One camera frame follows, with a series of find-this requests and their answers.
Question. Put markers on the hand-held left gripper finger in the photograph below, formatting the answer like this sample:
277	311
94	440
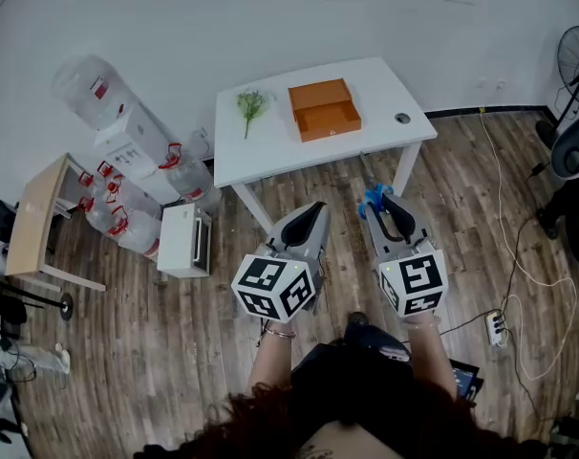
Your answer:
299	227
324	232

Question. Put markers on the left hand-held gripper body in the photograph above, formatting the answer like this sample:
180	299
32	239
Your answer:
270	285

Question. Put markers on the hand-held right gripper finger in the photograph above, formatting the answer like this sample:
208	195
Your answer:
406	223
376	234

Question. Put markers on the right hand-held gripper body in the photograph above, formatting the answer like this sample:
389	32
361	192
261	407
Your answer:
416	280

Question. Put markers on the orange box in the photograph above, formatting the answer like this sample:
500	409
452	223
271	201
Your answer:
318	94

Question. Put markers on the person's right forearm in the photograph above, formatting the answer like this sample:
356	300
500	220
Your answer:
430	356

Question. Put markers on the person's left forearm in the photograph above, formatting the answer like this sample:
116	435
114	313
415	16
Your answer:
270	361

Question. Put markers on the white table leg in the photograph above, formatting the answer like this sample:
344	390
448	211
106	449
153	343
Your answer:
406	165
250	203

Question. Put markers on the person's leg in dark trousers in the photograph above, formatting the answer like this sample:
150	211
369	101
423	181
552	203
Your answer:
373	340

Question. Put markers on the white power strip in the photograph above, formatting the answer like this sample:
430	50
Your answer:
496	328

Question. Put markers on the black handheld screen device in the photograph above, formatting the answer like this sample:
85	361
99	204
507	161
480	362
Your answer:
466	380

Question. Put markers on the person's black top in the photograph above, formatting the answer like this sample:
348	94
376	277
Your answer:
356	390

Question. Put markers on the green artificial flower sprig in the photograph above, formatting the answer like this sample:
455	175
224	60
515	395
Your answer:
249	105

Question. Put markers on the white water dispenser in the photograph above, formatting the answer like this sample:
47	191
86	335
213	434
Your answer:
136	151

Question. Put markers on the grey and black office chair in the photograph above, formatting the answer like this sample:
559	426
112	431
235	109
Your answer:
573	153

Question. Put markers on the black stand with round base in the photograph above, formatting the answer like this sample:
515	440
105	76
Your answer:
67	306

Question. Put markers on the light wooden side table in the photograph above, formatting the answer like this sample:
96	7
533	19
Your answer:
31	218

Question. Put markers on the large clear water bottle red label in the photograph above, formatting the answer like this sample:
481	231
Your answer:
89	89

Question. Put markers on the black bag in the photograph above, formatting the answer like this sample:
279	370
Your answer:
0	220

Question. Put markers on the white wall socket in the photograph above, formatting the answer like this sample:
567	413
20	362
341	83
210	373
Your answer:
199	134

